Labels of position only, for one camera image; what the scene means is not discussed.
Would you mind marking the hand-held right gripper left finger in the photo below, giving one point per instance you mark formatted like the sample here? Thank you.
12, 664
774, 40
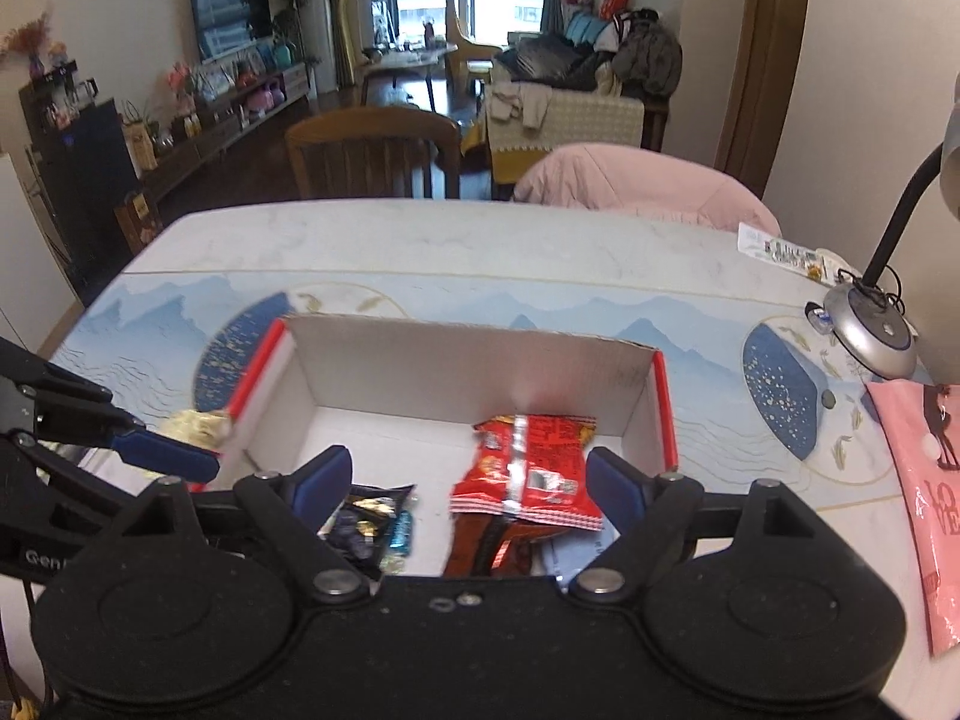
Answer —
326, 480

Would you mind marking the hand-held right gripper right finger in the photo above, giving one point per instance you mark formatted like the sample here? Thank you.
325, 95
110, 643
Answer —
619, 484

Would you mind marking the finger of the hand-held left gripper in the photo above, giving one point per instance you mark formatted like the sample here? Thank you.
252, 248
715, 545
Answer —
169, 457

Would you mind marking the yellow wrapper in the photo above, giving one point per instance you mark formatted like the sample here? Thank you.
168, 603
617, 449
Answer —
195, 427

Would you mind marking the black snack packet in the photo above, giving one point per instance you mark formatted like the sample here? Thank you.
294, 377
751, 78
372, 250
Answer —
367, 517

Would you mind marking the bright red snack packet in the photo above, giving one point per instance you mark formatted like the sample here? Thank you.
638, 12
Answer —
525, 465

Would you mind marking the dark red snack packet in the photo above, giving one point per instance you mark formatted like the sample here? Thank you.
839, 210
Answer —
480, 547

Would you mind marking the red cardboard box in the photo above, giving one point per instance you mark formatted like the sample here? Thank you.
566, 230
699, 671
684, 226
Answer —
450, 367

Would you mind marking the white and wood cupboard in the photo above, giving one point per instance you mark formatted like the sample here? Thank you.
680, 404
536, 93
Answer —
26, 262

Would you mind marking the brown paper bag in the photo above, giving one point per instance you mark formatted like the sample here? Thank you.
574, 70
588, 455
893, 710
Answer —
140, 146
139, 221

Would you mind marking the black cabinet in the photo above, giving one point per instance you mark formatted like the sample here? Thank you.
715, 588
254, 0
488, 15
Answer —
82, 187

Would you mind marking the white printed sachet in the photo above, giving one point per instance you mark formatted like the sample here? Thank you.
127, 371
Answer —
787, 251

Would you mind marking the silver desk lamp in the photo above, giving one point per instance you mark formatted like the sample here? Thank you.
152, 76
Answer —
874, 322

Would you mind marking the pink plastic bag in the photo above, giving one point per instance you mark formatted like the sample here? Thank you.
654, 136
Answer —
930, 525

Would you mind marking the long television cabinet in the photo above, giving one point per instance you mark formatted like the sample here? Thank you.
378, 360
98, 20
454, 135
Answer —
217, 135

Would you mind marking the wooden dining chair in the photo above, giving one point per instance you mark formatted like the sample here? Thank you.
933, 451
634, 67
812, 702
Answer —
371, 135

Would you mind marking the sofa with cloth cover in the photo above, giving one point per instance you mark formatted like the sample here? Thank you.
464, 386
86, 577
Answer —
585, 120

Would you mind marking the black coffee machine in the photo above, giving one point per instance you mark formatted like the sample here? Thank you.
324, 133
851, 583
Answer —
56, 94

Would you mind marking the oval coffee table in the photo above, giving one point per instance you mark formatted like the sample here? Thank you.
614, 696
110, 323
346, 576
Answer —
409, 60

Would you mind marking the wooden door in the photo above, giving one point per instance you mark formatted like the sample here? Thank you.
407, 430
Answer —
757, 75

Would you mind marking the dark jacket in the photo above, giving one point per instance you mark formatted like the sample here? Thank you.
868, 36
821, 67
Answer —
649, 52

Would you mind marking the dried flower vase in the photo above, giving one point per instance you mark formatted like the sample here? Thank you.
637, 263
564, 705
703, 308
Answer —
30, 41

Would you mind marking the flat screen television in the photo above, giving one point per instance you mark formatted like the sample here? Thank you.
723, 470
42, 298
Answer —
229, 19

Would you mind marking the wooden armchair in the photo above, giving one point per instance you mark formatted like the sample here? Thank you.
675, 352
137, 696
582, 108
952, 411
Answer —
469, 45

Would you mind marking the white standing air conditioner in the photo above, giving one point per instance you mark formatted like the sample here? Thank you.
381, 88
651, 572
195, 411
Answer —
315, 15

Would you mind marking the yellow grey curtain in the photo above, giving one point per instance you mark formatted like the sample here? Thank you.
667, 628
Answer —
345, 15

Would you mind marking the green house plant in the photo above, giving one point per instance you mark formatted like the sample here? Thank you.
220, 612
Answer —
291, 7

